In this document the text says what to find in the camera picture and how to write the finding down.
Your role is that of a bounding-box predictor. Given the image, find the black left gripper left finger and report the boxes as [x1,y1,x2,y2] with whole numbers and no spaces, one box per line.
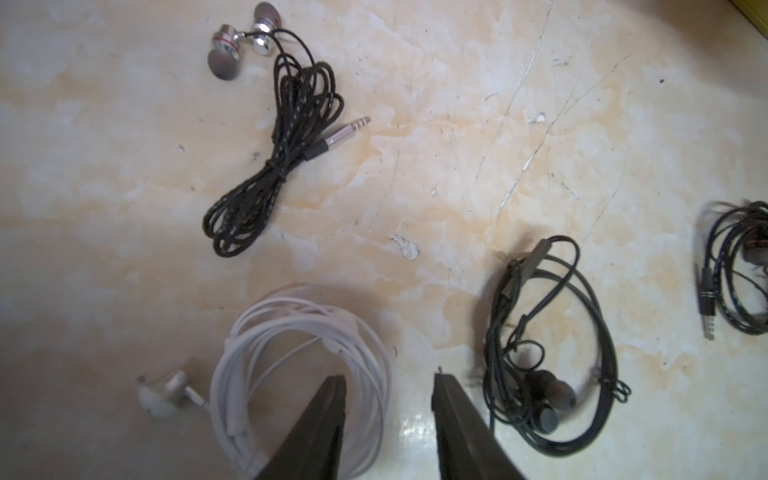
[256,375,346,480]

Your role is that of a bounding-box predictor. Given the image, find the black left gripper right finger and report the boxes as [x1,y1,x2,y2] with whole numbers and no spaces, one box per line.
[431,373,524,479]

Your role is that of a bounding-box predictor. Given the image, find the black earphones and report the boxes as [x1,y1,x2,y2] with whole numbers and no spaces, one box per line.
[202,1,371,258]
[482,235,632,458]
[697,200,767,341]

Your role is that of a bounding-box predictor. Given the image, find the yellow bottom drawer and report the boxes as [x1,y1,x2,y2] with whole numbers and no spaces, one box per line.
[731,0,768,37]

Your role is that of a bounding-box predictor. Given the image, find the white earphones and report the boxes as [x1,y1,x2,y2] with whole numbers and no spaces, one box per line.
[138,286,392,479]

